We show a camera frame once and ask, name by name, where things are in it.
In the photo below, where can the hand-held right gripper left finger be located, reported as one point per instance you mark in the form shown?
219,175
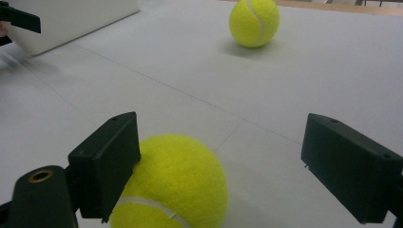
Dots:
107,164

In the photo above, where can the tan wooden edge strip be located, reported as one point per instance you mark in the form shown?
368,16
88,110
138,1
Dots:
348,7

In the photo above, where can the white box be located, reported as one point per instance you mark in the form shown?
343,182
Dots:
72,19

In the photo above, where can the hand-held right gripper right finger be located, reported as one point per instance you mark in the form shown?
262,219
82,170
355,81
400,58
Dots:
348,167

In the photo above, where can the yellow tennis ball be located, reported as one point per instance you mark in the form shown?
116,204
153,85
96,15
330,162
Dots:
180,180
253,23

